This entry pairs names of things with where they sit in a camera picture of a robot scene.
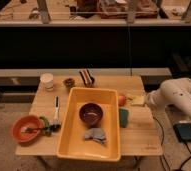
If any green sponge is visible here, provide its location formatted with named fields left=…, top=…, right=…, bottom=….
left=119, top=108, right=129, bottom=128

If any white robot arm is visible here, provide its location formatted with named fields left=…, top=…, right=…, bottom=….
left=145, top=78, right=191, bottom=119

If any purple bowl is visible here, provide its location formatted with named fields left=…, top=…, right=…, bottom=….
left=79, top=103, right=103, bottom=127

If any spoon in orange bowl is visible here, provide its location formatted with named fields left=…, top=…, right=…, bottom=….
left=24, top=127, right=47, bottom=133

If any orange bowl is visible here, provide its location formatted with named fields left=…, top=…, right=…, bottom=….
left=11, top=115, right=43, bottom=143

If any striped brown white cup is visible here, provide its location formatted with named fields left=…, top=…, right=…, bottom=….
left=79, top=69, right=95, bottom=87

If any small brown cup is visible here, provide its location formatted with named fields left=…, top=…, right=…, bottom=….
left=63, top=78, right=75, bottom=88

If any orange fruit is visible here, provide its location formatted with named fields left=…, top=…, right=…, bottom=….
left=118, top=94, right=127, bottom=106

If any yellow plastic tub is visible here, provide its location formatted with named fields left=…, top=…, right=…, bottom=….
left=56, top=87, right=121, bottom=162

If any grey cloth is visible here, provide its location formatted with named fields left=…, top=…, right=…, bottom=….
left=83, top=128, right=106, bottom=144

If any green toy vegetable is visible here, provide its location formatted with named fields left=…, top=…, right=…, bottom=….
left=40, top=116, right=52, bottom=136

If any wooden table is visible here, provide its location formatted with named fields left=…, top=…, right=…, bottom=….
left=16, top=76, right=163, bottom=162

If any black pedal box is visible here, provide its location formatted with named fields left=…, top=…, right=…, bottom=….
left=173, top=123, right=191, bottom=142

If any black floor cable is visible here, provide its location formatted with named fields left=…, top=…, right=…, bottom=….
left=152, top=115, right=170, bottom=171

